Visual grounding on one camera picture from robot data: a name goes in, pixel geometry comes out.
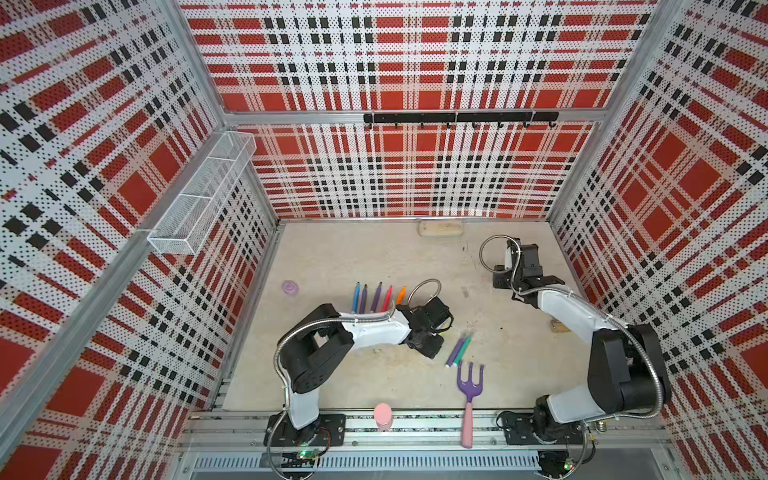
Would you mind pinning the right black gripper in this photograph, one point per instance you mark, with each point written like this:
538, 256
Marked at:
498, 271

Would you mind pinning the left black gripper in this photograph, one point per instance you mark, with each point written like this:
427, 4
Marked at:
430, 346

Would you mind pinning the pink marker pen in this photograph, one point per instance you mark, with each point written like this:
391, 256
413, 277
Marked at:
387, 299

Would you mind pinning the blue marker pen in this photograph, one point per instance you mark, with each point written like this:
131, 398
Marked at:
356, 298

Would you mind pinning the orange marker pen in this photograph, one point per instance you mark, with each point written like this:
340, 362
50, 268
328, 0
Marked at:
401, 296

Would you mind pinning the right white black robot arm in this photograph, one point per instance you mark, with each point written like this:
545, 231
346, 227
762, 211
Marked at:
626, 373

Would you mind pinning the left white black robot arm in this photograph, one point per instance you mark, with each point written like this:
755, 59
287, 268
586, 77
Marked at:
308, 354

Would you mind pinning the pink cylindrical cup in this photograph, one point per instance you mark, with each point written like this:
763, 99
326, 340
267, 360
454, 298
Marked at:
383, 417

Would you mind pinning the purple smiley toy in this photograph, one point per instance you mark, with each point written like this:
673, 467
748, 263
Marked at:
290, 287

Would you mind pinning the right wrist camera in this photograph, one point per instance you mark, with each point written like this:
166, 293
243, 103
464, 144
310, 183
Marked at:
511, 257

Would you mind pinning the purple garden fork pink handle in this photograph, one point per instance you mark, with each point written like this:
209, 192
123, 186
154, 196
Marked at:
471, 390

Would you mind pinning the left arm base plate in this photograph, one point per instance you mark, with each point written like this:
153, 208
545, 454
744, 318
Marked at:
327, 430

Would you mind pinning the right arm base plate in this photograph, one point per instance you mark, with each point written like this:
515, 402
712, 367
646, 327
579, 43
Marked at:
527, 428

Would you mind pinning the black hook rail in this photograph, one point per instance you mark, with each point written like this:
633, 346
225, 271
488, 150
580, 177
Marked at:
522, 117

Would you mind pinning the white wire mesh shelf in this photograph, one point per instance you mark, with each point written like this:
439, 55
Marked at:
186, 224

